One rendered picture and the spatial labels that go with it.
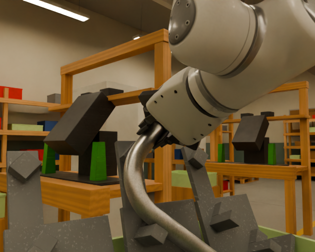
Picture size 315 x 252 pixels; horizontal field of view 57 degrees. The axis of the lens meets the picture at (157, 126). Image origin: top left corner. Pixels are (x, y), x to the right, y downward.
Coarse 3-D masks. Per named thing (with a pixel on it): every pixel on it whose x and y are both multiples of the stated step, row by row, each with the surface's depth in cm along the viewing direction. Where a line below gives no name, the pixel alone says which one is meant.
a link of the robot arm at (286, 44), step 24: (264, 0) 29; (288, 0) 26; (312, 0) 27; (264, 24) 27; (288, 24) 26; (312, 24) 25; (264, 48) 28; (288, 48) 27; (312, 48) 26; (240, 72) 29; (264, 72) 29; (288, 72) 29; (216, 96) 35; (240, 96) 33
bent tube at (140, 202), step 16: (160, 128) 52; (144, 144) 49; (128, 160) 47; (128, 176) 46; (128, 192) 45; (144, 192) 46; (144, 208) 45; (160, 224) 45; (176, 224) 46; (176, 240) 46; (192, 240) 46
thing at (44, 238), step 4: (44, 232) 39; (40, 236) 39; (44, 236) 39; (48, 236) 39; (52, 236) 40; (36, 240) 38; (40, 240) 39; (44, 240) 39; (48, 240) 39; (52, 240) 39; (56, 240) 40; (32, 244) 38; (36, 244) 38; (40, 244) 38; (44, 244) 39; (48, 244) 39; (52, 244) 39; (32, 248) 34; (36, 248) 35; (40, 248) 38; (44, 248) 38; (48, 248) 39; (52, 248) 39
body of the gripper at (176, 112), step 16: (176, 80) 40; (160, 96) 42; (176, 96) 40; (192, 96) 38; (160, 112) 44; (176, 112) 42; (192, 112) 41; (176, 128) 45; (192, 128) 43; (208, 128) 42
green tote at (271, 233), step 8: (200, 232) 70; (264, 232) 65; (272, 232) 63; (280, 232) 62; (112, 240) 57; (120, 240) 58; (296, 240) 59; (304, 240) 57; (312, 240) 56; (120, 248) 58; (296, 248) 58; (304, 248) 57; (312, 248) 56
